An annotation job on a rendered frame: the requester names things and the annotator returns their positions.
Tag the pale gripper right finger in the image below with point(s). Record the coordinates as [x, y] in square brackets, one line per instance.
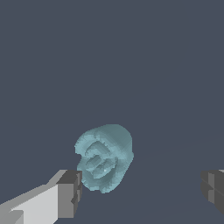
[214, 188]

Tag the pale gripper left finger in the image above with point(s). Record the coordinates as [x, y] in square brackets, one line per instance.
[49, 198]

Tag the pale teal round cap object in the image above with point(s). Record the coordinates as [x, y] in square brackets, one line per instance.
[108, 157]

